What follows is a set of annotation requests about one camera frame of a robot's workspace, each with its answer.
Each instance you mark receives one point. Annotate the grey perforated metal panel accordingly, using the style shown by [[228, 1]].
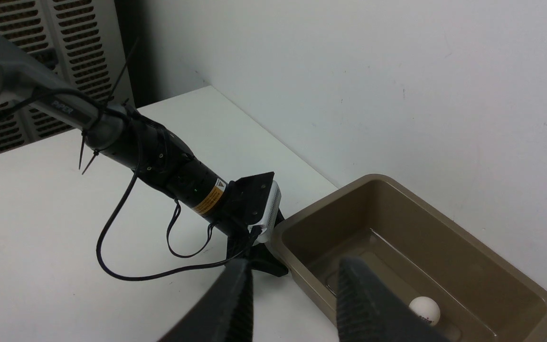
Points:
[[61, 68]]

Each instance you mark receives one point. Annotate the tan plastic bin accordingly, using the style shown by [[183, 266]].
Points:
[[416, 251]]

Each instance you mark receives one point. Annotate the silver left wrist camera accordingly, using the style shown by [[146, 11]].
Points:
[[257, 199]]

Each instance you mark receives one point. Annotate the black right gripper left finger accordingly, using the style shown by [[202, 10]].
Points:
[[224, 314]]

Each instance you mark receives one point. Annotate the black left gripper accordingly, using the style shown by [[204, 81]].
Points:
[[240, 244]]

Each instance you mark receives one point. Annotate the white table-tennis ball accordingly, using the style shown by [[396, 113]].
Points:
[[427, 309]]

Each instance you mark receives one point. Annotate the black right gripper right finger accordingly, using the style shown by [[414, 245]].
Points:
[[367, 311]]

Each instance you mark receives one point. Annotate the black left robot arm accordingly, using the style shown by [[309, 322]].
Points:
[[161, 160]]

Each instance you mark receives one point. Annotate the black cable ties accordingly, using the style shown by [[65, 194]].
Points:
[[104, 105]]

